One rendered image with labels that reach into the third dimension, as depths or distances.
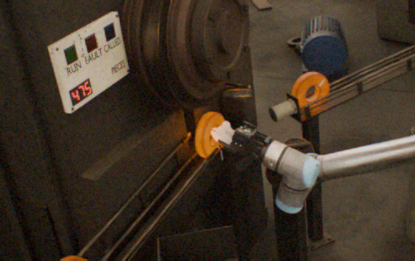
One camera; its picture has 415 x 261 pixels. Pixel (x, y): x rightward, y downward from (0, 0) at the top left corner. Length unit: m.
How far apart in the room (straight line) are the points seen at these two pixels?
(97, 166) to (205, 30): 0.47
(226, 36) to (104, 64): 0.36
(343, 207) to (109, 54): 1.55
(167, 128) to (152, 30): 0.37
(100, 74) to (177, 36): 0.23
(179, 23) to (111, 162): 0.42
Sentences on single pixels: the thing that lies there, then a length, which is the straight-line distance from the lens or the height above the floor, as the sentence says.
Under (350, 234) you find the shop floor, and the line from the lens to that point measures 2.68.
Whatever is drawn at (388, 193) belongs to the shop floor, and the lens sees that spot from 2.93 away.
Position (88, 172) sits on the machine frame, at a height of 0.87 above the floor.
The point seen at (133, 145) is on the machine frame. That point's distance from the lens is 1.72.
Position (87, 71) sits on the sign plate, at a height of 1.14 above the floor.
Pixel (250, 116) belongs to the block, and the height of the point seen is 0.71.
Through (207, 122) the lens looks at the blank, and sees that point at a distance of 1.92.
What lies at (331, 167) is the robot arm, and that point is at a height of 0.62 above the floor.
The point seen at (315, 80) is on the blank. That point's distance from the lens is 2.25.
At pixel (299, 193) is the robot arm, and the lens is 1.91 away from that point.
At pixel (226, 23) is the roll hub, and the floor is 1.15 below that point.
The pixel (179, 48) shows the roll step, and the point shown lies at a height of 1.13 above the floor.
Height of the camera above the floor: 1.69
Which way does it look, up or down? 29 degrees down
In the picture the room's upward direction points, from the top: 8 degrees counter-clockwise
